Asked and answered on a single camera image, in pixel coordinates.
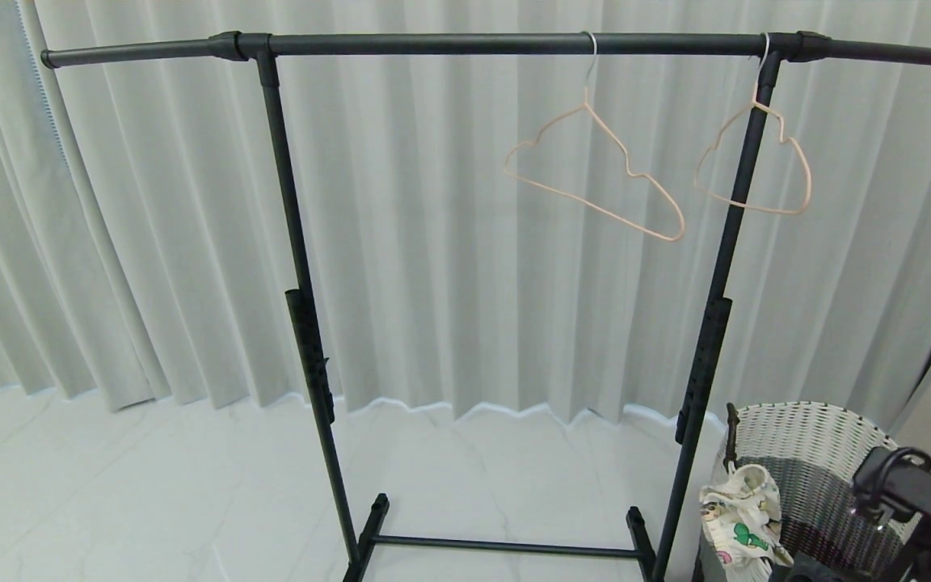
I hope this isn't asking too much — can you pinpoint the white curtain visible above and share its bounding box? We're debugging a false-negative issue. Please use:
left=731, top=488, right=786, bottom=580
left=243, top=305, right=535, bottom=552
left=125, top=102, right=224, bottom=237
left=0, top=0, right=931, bottom=433

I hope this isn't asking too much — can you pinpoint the white laundry basket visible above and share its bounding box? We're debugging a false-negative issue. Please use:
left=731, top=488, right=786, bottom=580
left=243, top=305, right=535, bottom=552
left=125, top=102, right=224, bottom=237
left=692, top=402, right=931, bottom=582

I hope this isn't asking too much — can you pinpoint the pink clothes hanger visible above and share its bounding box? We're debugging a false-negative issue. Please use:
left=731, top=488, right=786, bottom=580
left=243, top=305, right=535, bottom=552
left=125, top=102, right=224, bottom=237
left=502, top=32, right=686, bottom=243
left=693, top=34, right=813, bottom=217

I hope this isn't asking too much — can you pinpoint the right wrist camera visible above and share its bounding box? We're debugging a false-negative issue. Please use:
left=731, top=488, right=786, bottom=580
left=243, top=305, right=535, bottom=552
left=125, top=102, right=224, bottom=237
left=852, top=447, right=931, bottom=534

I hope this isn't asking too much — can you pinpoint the black clothes rack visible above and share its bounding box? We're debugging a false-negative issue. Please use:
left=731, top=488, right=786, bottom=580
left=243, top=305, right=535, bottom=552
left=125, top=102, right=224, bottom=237
left=40, top=31, right=931, bottom=582

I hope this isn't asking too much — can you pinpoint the cream printed garment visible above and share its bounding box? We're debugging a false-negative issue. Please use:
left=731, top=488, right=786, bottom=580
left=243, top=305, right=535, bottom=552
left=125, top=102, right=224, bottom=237
left=698, top=462, right=795, bottom=576

